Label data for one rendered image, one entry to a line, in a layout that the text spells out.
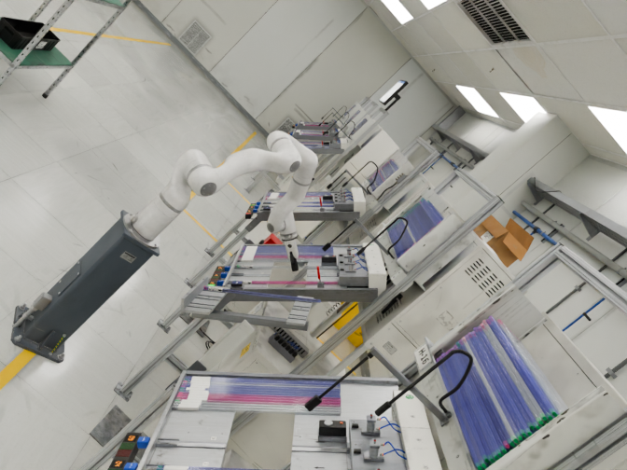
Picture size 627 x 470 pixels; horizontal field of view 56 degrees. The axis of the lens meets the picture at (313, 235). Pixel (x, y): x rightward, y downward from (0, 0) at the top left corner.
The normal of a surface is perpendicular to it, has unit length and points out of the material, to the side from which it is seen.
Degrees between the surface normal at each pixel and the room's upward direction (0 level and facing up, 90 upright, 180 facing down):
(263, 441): 90
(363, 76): 90
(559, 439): 90
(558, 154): 90
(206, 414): 45
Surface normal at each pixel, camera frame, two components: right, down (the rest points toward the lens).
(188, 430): 0.03, -0.96
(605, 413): -0.02, 0.28
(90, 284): 0.29, 0.56
